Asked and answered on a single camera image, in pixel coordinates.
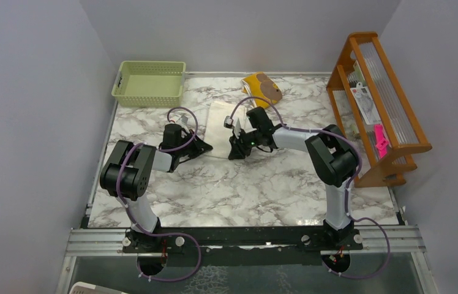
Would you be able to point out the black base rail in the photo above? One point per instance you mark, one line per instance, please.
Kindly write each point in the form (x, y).
(239, 246)

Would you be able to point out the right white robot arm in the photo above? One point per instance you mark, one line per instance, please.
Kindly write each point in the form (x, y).
(334, 159)

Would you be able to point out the green plastic basket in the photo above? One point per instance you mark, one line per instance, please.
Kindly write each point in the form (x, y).
(157, 84)

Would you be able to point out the aluminium frame rail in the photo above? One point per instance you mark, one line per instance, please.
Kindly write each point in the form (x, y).
(108, 242)

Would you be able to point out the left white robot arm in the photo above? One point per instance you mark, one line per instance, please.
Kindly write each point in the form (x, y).
(127, 171)

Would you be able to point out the yellow bear towel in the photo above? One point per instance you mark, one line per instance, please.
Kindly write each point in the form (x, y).
(260, 85)

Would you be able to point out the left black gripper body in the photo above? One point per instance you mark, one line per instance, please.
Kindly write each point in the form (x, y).
(191, 150)

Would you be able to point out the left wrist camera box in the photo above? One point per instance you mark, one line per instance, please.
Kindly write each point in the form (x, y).
(183, 120)

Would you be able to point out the wooden rack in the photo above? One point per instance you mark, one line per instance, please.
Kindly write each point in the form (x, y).
(364, 60)

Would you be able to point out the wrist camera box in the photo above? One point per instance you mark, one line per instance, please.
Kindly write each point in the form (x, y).
(183, 120)
(235, 126)

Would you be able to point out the white tray corner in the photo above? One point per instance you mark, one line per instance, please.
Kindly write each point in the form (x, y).
(86, 288)

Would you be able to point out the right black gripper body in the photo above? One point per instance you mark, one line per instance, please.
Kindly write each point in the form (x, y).
(247, 141)

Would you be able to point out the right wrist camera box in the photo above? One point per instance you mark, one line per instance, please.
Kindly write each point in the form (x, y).
(235, 126)

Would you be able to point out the pink clip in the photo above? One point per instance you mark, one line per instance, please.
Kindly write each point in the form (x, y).
(381, 142)

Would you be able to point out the white towel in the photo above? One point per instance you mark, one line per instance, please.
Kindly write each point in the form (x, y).
(216, 134)

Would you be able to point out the white paper package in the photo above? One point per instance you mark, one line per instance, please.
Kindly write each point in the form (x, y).
(366, 104)

